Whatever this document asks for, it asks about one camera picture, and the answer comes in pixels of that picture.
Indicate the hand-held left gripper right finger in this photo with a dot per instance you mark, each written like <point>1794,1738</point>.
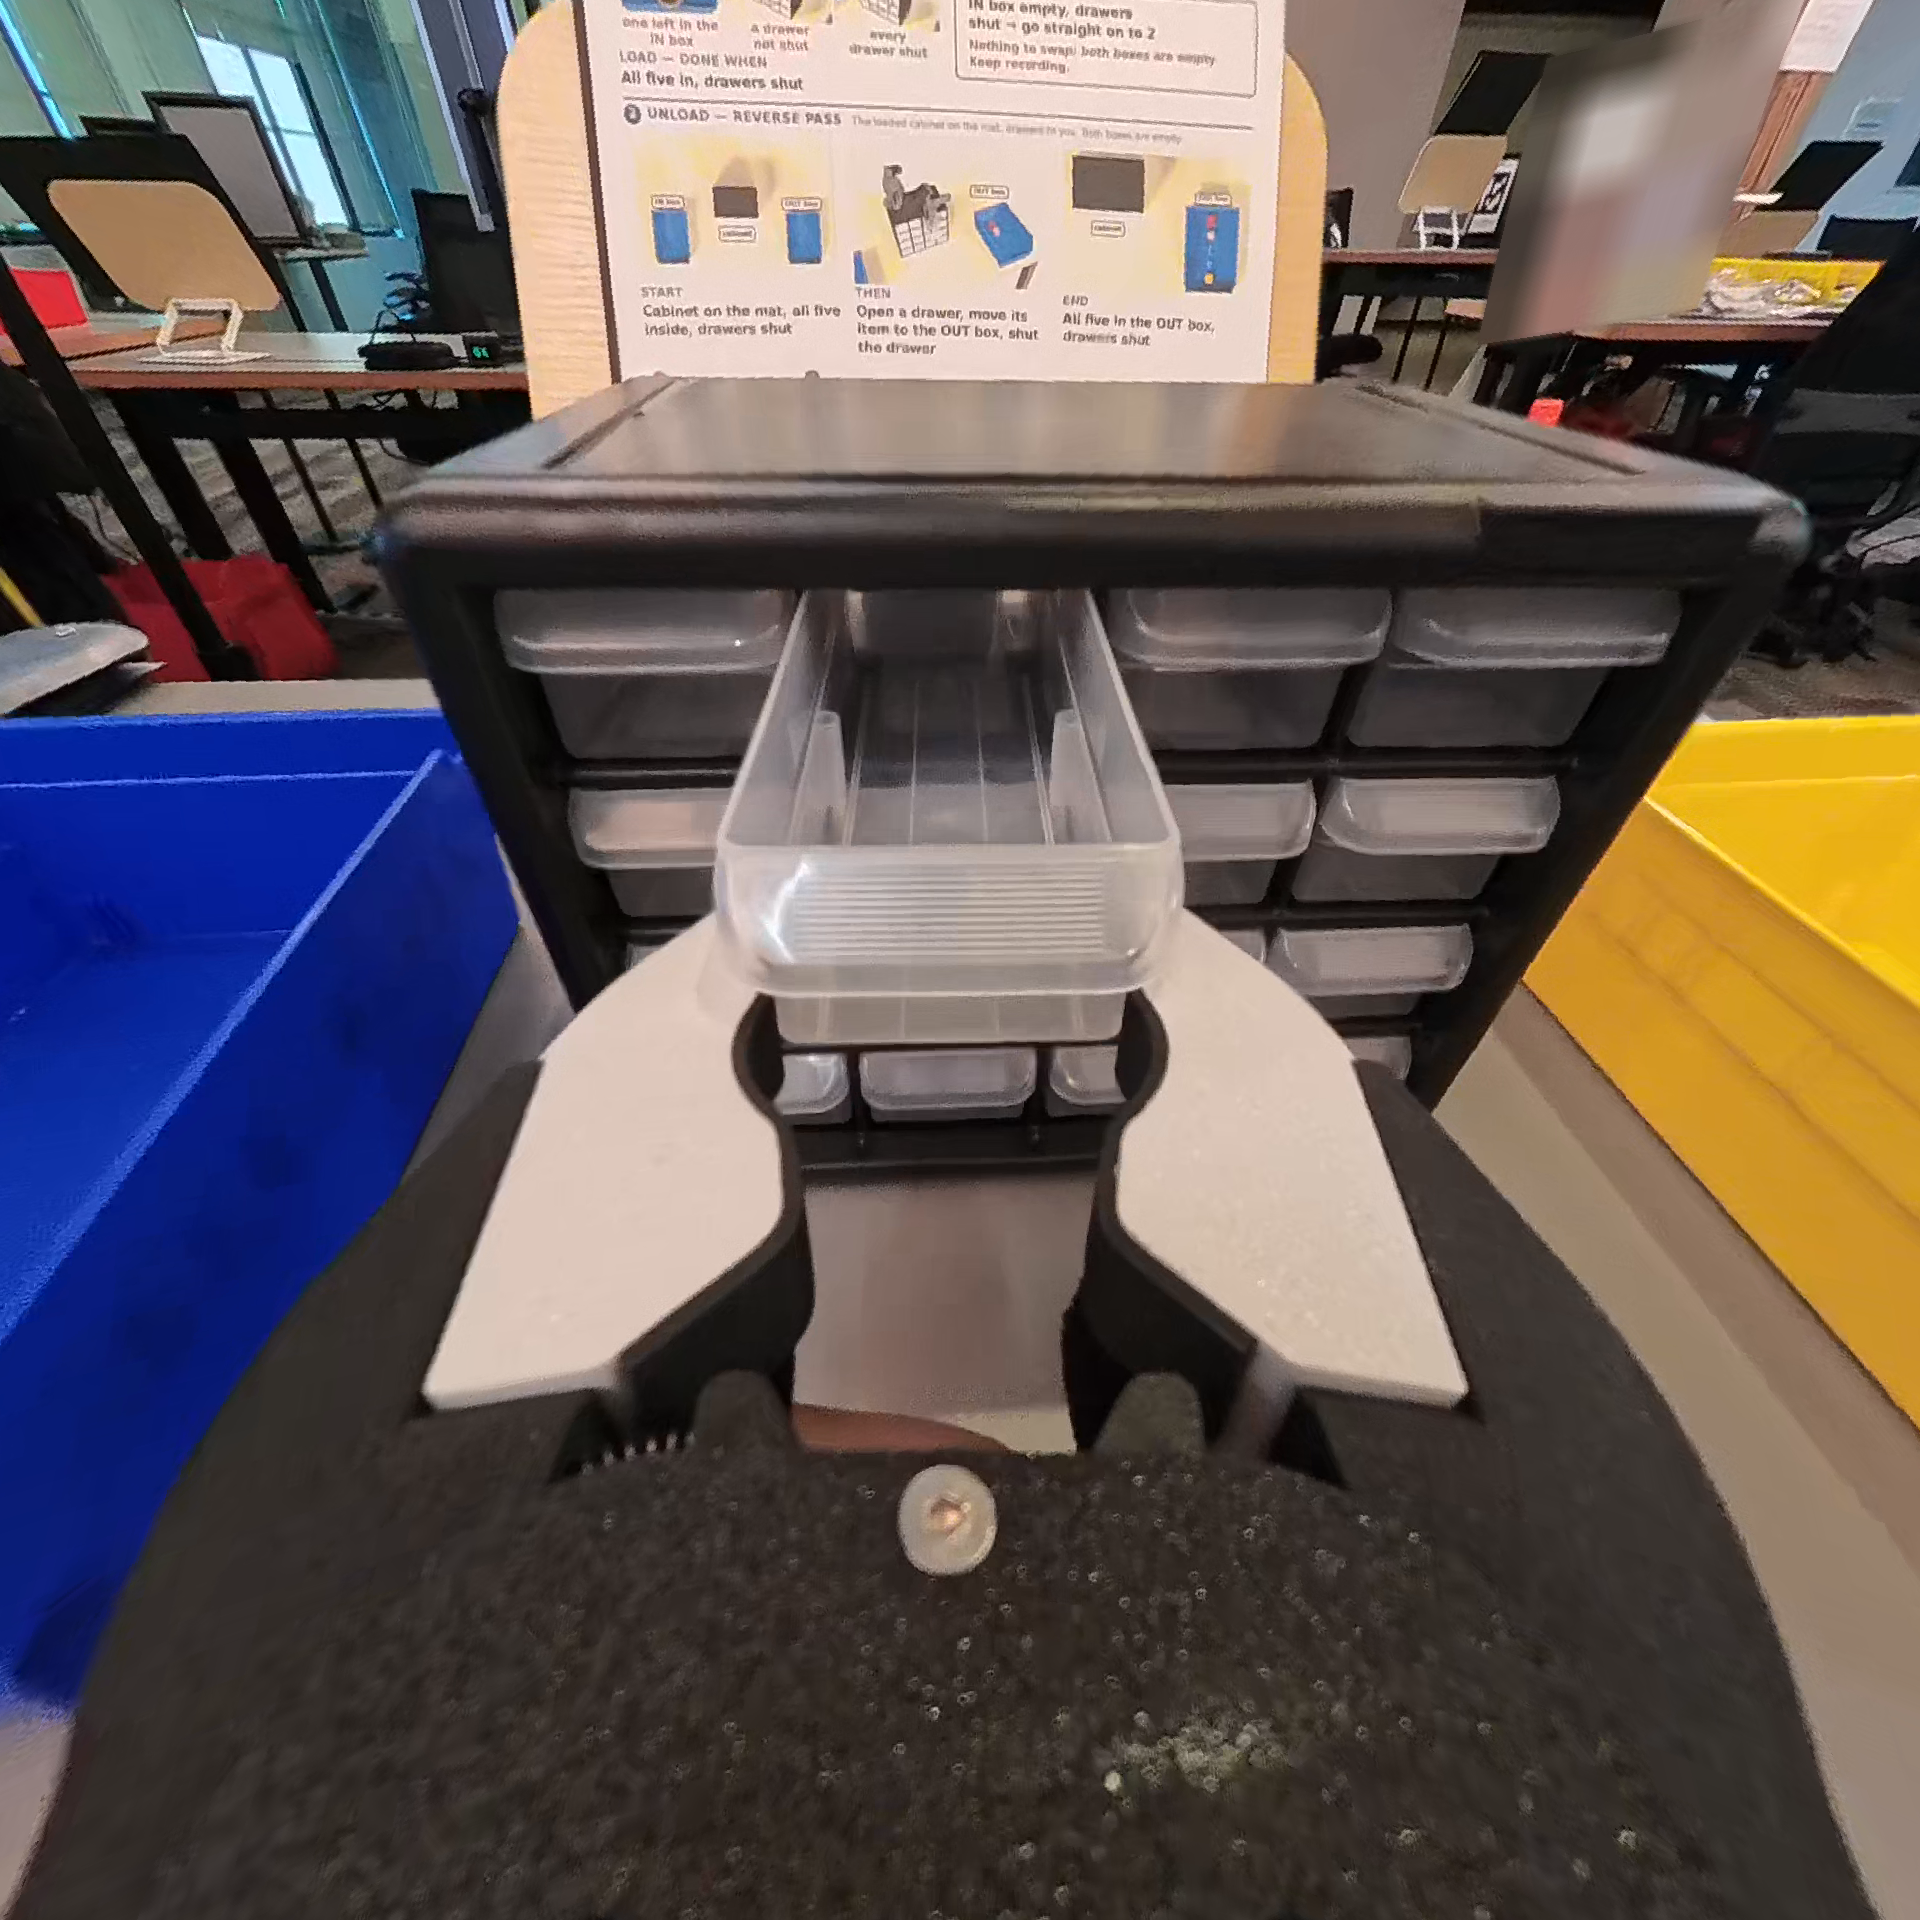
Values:
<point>1290,1200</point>

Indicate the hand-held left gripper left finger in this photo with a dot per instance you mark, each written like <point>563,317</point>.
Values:
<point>629,1185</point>

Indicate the clear plastic drawer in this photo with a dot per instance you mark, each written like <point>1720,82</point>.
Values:
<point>944,915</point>

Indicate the blue plastic bin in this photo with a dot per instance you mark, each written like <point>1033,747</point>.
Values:
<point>195,1050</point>

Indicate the yellow plastic bin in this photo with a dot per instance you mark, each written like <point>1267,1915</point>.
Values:
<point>1770,930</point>

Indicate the set of clear cabinet drawers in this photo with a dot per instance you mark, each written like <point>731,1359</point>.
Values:
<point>1440,660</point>

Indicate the black drawer cabinet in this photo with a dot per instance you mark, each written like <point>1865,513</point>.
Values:
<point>1050,450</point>

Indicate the red cloth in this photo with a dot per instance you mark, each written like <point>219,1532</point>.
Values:
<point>224,616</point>

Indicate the silver table corner fitting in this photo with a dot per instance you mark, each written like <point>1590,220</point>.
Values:
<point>77,660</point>

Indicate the wooden work table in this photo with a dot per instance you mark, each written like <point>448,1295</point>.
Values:
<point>299,369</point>

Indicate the printed instruction sheet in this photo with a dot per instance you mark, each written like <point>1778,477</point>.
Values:
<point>825,269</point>

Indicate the black office chair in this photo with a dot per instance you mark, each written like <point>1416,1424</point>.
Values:
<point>1851,450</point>

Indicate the black computer monitor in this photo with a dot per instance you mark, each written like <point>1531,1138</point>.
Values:
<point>457,264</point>

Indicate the dark work table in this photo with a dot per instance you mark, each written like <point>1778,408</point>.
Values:
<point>1651,331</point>

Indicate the wooden tablet stand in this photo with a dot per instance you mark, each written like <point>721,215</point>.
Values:
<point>165,247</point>
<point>1448,188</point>

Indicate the yellow parts bin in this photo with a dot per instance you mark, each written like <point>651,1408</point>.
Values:
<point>1792,288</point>

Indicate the red plastic bin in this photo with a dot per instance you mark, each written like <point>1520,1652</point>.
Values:
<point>30,292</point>

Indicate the black framed monitor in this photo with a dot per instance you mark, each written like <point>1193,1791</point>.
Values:
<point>234,159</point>

